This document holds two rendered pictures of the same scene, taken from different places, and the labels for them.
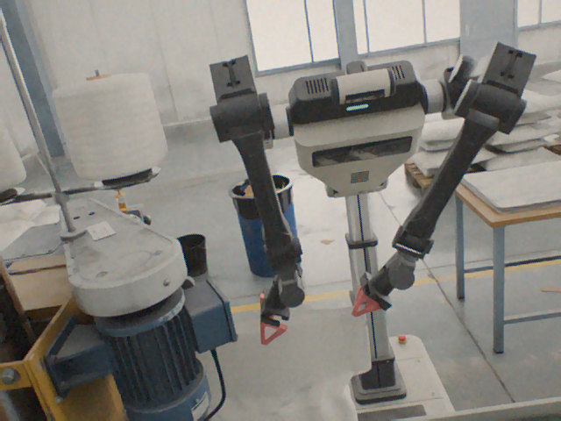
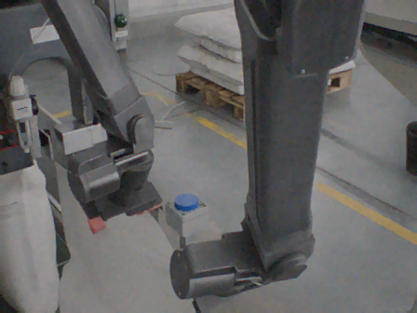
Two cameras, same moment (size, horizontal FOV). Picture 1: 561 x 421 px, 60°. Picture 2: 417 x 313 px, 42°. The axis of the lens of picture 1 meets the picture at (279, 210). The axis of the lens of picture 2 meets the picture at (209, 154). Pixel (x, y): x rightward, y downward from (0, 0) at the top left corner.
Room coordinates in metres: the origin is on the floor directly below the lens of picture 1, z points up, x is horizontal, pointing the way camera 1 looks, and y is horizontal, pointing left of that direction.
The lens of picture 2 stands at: (0.66, -0.65, 1.56)
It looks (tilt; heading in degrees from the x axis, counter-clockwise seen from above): 27 degrees down; 51
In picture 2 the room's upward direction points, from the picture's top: straight up
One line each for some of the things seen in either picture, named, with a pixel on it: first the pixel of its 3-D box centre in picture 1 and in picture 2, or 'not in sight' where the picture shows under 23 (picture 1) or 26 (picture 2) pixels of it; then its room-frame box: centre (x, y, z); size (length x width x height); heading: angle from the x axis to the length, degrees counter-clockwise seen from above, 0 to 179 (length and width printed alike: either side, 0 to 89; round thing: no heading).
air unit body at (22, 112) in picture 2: not in sight; (22, 115); (1.00, 0.34, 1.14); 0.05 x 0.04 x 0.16; 178
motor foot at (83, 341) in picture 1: (93, 351); not in sight; (0.69, 0.35, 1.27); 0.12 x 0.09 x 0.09; 178
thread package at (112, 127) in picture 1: (112, 124); not in sight; (0.87, 0.26, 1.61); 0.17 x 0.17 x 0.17
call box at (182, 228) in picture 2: not in sight; (186, 214); (1.34, 0.26, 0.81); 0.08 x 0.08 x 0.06; 88
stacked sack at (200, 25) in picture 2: not in sight; (221, 21); (3.38, 2.54, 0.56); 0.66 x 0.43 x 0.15; 175
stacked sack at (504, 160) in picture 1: (515, 158); not in sight; (4.20, -2.22, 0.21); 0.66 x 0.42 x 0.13; 84
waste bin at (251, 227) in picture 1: (268, 225); not in sight; (3.34, 0.10, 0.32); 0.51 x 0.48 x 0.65; 178
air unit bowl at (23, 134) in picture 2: not in sight; (23, 132); (0.99, 0.33, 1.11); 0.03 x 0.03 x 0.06
